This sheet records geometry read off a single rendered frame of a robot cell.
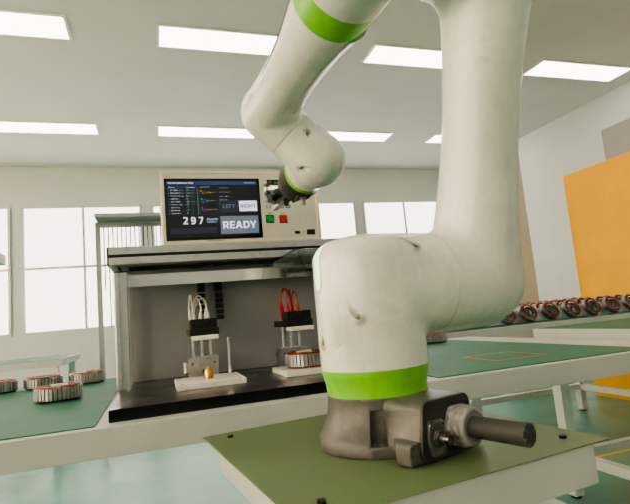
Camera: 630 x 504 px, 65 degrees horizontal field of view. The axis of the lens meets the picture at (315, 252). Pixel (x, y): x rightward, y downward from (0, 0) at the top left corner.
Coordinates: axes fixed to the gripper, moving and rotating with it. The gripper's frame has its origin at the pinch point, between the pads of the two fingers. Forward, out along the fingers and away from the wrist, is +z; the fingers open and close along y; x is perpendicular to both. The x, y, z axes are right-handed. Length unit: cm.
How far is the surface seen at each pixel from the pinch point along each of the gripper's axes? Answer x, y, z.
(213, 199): 3.2, -15.5, 9.3
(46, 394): -44, -58, 14
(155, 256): -12.1, -31.1, 6.4
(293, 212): -0.8, 6.7, 9.5
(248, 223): -3.7, -6.4, 9.3
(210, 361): -39.6, -18.9, 8.5
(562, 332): -47, 136, 54
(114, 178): 193, -83, 636
